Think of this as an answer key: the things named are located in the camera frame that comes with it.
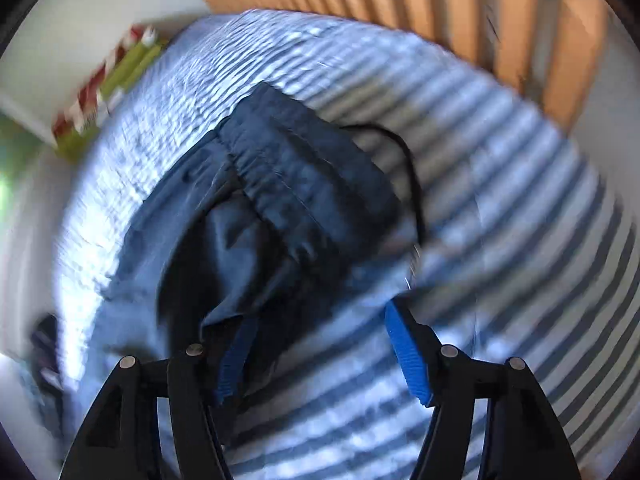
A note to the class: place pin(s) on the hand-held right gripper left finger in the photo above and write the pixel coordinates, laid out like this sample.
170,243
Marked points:
235,365

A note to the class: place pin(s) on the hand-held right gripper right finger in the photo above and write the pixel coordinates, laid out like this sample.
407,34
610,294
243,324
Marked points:
405,350

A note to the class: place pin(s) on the dark blue pants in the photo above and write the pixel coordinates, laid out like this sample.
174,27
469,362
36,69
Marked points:
300,185

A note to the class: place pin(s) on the blue white striped bedspread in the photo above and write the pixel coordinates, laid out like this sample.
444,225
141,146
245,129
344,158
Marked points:
500,210

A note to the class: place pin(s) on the green wall poster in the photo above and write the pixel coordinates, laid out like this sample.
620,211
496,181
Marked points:
12,160

